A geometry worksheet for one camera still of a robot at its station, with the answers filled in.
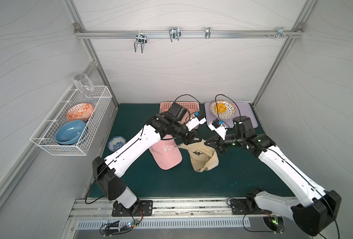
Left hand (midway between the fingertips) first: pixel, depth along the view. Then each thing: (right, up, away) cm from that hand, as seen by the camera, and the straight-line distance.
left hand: (200, 139), depth 68 cm
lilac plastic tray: (+42, +17, +51) cm, 68 cm away
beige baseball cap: (+3, -10, +8) cm, 13 cm away
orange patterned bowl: (-58, +13, +4) cm, 60 cm away
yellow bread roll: (+24, +18, +48) cm, 57 cm away
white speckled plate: (+30, +15, +47) cm, 58 cm away
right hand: (+4, -1, +4) cm, 5 cm away
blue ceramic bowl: (-56, +4, -5) cm, 57 cm away
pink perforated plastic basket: (0, +18, +47) cm, 50 cm away
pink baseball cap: (-18, -11, +20) cm, 29 cm away
